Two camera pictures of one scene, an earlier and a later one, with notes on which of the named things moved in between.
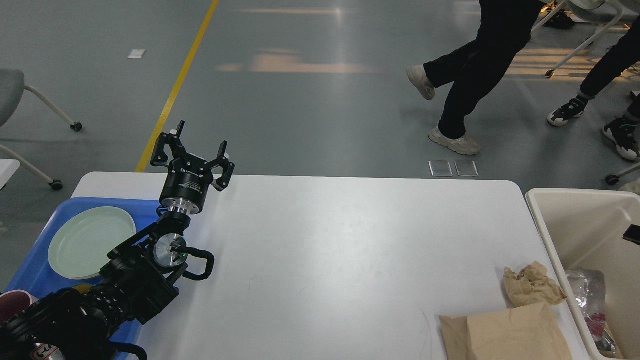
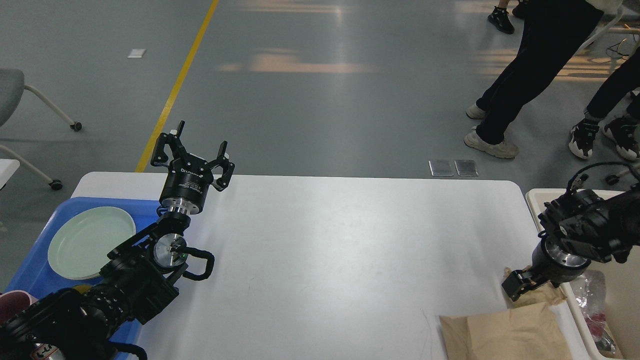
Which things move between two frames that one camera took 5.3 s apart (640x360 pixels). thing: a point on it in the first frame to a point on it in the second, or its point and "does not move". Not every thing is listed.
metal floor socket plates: (443, 168) does not move
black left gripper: (186, 185) does not move
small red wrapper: (596, 323) does not move
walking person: (471, 70) to (553, 30)
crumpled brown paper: (531, 285) does not move
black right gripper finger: (632, 234) to (553, 261)
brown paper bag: (530, 332) does not move
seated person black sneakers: (623, 132) to (623, 132)
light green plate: (79, 245) does not move
